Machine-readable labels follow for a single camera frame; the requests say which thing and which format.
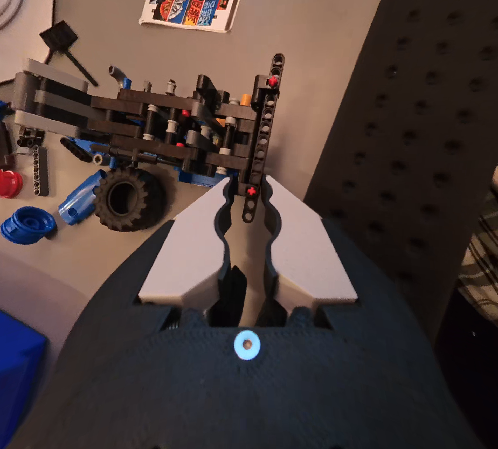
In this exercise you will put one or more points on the toy truck chassis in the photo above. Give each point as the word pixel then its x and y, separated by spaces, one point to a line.
pixel 155 122

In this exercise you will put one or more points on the black plate with rod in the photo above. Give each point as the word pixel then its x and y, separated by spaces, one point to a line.
pixel 58 36

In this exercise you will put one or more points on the black perforated panel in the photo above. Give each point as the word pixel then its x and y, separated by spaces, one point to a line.
pixel 428 67

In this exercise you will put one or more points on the black connector piece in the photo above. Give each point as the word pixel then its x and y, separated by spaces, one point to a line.
pixel 30 137

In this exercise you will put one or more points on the white book stand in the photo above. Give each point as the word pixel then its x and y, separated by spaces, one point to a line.
pixel 23 52

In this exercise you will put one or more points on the blue wheel hub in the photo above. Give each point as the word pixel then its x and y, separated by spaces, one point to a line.
pixel 27 225

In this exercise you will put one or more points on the person's plaid clothing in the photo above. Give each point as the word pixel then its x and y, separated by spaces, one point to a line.
pixel 482 262

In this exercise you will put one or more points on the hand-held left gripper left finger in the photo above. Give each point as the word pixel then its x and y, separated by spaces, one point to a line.
pixel 186 254

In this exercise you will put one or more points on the blue plastic bin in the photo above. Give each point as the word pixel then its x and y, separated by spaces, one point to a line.
pixel 19 379

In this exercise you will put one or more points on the black beam with holes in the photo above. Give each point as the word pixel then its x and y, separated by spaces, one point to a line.
pixel 40 171

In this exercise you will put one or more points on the black rubber tyre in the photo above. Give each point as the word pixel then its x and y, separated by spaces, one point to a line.
pixel 149 200

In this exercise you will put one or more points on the red wheel hub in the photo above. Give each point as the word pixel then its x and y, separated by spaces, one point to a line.
pixel 9 183

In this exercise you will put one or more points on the blue curved panel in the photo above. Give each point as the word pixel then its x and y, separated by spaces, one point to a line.
pixel 77 202

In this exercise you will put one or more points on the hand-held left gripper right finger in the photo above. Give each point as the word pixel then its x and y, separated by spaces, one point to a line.
pixel 311 262

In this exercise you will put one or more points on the grey desk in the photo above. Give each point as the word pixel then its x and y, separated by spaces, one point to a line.
pixel 311 67

